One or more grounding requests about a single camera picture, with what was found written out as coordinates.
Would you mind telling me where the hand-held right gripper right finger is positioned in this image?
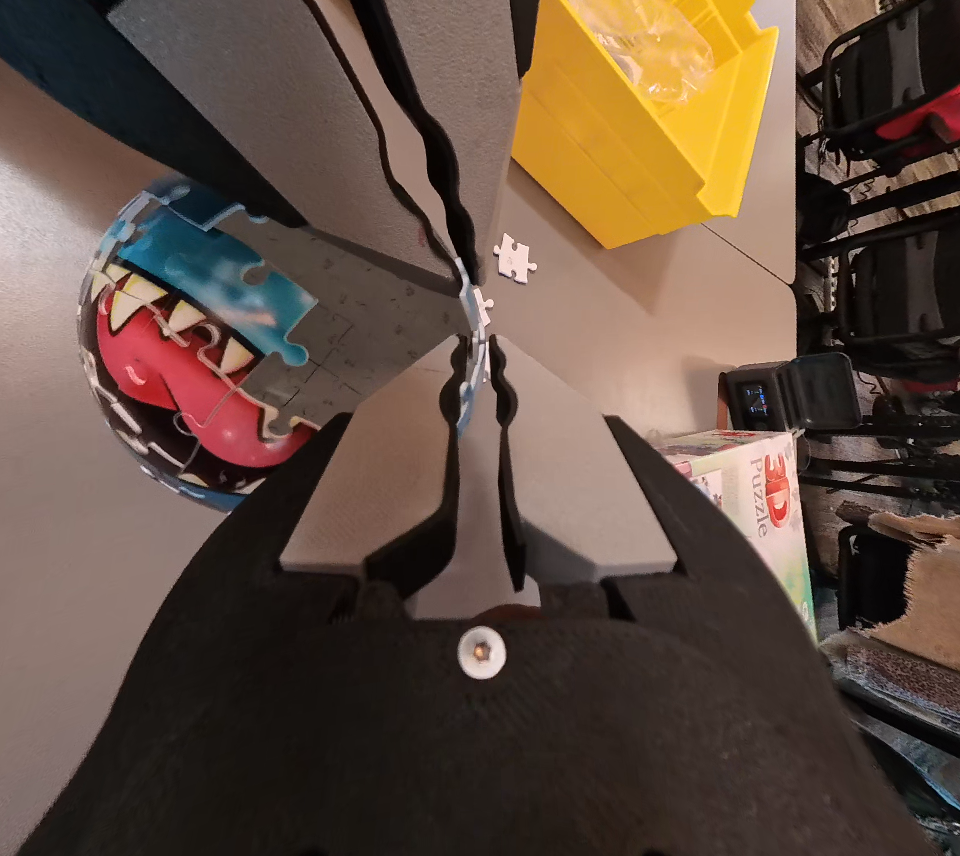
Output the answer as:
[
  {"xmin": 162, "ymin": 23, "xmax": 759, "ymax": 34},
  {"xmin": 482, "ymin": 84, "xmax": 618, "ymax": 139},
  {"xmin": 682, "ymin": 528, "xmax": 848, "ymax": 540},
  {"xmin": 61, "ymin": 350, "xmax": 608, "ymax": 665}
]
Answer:
[{"xmin": 491, "ymin": 335, "xmax": 680, "ymax": 592}]

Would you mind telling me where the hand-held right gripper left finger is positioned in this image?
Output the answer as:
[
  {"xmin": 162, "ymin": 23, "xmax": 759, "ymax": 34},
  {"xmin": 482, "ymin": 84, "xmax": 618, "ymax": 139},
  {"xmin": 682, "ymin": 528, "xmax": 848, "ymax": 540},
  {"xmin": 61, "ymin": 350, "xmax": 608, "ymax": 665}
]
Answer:
[{"xmin": 279, "ymin": 335, "xmax": 470, "ymax": 600}]

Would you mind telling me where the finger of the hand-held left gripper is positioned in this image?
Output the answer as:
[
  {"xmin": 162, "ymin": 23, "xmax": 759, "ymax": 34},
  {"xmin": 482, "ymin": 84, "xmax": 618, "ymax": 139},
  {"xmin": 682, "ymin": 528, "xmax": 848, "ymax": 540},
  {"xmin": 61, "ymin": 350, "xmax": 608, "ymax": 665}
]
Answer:
[
  {"xmin": 107, "ymin": 0, "xmax": 472, "ymax": 295},
  {"xmin": 330, "ymin": 0, "xmax": 526, "ymax": 287}
]

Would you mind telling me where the white puzzle piece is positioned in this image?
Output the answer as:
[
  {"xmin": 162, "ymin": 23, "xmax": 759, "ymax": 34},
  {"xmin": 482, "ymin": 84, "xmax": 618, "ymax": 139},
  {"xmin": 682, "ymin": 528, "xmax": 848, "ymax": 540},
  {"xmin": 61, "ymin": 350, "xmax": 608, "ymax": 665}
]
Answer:
[
  {"xmin": 452, "ymin": 256, "xmax": 496, "ymax": 437},
  {"xmin": 493, "ymin": 232, "xmax": 540, "ymax": 285}
]

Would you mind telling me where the blue puzzle ball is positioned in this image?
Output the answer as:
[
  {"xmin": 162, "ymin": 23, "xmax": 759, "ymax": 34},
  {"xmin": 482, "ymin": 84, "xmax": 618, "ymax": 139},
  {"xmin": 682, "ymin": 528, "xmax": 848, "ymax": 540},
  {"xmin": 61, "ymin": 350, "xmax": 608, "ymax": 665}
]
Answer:
[{"xmin": 78, "ymin": 174, "xmax": 481, "ymax": 514}]

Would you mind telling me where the cartoon printed puzzle box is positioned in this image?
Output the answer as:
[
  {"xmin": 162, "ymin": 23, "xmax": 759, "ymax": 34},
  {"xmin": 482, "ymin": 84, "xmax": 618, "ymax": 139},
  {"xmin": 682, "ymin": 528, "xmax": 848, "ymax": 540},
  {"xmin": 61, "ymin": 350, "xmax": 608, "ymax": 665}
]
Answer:
[{"xmin": 654, "ymin": 429, "xmax": 820, "ymax": 645}]

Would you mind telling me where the clear plastic bag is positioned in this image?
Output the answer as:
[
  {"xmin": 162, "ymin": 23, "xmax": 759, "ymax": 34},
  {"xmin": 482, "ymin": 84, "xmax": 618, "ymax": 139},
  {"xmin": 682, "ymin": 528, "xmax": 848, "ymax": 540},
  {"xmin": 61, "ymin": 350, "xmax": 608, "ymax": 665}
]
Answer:
[{"xmin": 546, "ymin": 0, "xmax": 715, "ymax": 106}]

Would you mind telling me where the yellow plastic bin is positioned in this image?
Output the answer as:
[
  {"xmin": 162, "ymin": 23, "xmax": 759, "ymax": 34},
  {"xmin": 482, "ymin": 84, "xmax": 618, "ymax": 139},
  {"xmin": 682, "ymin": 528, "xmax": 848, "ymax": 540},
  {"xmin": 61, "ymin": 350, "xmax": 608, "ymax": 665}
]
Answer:
[{"xmin": 322, "ymin": 0, "xmax": 781, "ymax": 251}]

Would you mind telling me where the black device with display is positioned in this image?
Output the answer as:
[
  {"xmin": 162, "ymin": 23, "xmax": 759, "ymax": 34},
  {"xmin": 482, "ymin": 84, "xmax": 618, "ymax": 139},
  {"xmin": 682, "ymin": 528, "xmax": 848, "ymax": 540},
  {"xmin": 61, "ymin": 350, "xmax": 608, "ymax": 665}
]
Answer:
[{"xmin": 718, "ymin": 351, "xmax": 864, "ymax": 432}]

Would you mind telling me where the beige patterned cloth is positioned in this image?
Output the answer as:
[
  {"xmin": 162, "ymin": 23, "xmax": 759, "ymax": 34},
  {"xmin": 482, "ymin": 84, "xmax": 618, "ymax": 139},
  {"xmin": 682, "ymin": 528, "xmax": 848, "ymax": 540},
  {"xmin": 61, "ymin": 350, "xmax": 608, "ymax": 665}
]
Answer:
[{"xmin": 821, "ymin": 511, "xmax": 960, "ymax": 730}]

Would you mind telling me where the black office chair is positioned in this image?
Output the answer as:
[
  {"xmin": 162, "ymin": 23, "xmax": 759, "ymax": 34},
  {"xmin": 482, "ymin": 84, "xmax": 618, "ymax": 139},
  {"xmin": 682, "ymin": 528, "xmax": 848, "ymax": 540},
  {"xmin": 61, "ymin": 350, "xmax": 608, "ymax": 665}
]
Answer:
[
  {"xmin": 798, "ymin": 0, "xmax": 960, "ymax": 160},
  {"xmin": 832, "ymin": 226, "xmax": 960, "ymax": 385}
]

